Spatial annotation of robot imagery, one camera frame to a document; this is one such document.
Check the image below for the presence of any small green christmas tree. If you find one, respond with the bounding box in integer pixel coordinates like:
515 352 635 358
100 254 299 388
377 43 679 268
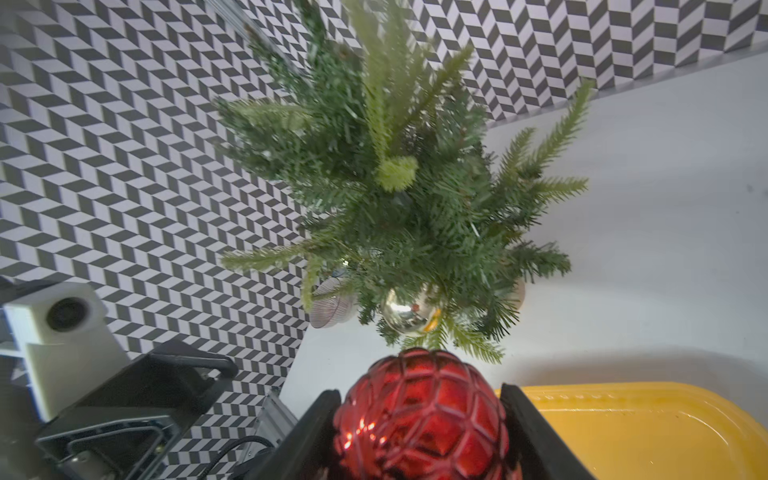
216 1 593 364

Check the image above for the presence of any red faceted ball ornament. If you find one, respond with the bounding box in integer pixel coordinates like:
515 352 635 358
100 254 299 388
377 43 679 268
328 348 523 479

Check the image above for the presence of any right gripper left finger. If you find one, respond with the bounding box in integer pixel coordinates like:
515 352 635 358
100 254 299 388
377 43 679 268
239 390 341 479

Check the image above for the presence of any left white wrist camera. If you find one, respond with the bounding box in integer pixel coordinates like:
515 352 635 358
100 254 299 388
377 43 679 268
1 279 130 422

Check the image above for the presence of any yellow plastic tray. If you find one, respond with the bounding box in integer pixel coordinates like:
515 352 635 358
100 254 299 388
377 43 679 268
520 382 767 479

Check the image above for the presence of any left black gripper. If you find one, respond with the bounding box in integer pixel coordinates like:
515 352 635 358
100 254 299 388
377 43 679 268
35 340 239 479

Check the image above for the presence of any gold shiny ball ornament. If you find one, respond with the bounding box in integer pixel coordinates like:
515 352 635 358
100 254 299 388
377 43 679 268
379 285 443 336

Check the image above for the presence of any pink striped bowl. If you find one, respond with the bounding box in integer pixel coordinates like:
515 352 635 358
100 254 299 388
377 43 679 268
309 275 357 329

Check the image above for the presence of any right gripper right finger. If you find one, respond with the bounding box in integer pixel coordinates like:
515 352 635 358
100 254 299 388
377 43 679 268
500 384 595 480

